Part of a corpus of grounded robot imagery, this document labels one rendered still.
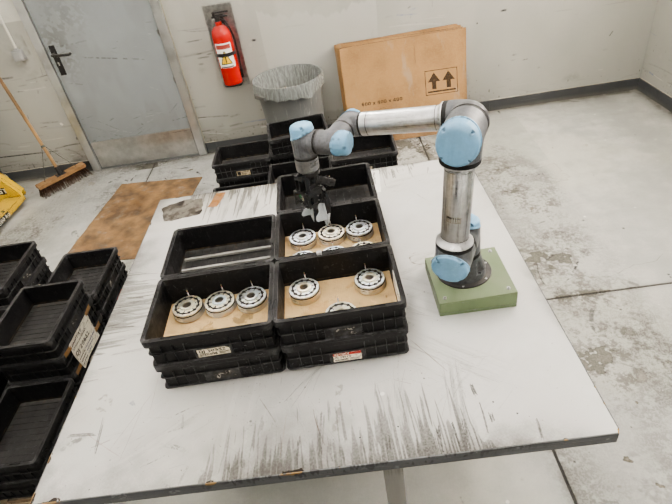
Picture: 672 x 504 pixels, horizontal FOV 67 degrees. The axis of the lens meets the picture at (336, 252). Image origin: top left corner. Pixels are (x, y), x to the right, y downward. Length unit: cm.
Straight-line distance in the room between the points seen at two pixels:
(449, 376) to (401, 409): 19
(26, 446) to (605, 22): 489
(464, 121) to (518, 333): 73
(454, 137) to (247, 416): 99
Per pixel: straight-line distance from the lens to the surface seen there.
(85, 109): 505
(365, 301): 167
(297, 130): 157
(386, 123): 159
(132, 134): 502
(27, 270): 306
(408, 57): 446
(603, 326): 284
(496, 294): 178
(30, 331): 270
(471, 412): 155
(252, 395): 166
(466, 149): 138
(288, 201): 224
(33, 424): 261
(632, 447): 244
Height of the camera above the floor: 197
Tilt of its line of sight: 37 degrees down
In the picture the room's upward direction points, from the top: 10 degrees counter-clockwise
